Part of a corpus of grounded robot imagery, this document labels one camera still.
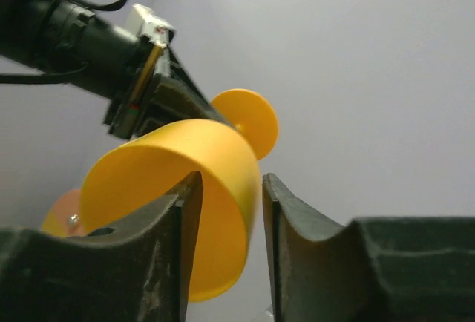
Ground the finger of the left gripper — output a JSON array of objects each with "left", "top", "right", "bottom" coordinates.
[{"left": 151, "top": 47, "right": 234, "bottom": 128}]

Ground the orange plastic goblet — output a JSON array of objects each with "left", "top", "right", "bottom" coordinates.
[{"left": 79, "top": 88, "right": 279, "bottom": 303}]

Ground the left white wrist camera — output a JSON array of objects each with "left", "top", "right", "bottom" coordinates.
[{"left": 125, "top": 4, "right": 175, "bottom": 49}]

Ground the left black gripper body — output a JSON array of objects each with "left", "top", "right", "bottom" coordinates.
[{"left": 104, "top": 35, "right": 169, "bottom": 140}]

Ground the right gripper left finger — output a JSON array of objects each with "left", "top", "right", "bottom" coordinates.
[{"left": 1, "top": 171, "right": 203, "bottom": 321}]

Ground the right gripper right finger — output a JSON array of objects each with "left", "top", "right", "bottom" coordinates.
[{"left": 262, "top": 174, "right": 474, "bottom": 321}]

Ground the cream round drawer box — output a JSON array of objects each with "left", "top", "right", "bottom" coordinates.
[{"left": 40, "top": 189, "right": 86, "bottom": 238}]

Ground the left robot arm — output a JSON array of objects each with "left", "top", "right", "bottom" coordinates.
[{"left": 1, "top": 0, "right": 224, "bottom": 140}]

